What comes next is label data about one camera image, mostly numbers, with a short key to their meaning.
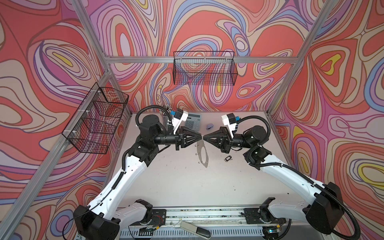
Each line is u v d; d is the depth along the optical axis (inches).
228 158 37.0
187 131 22.6
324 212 15.1
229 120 20.5
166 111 19.7
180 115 20.5
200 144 22.6
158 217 28.4
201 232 26.0
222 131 22.7
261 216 26.6
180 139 21.9
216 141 23.3
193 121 43.8
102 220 14.3
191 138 23.0
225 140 21.8
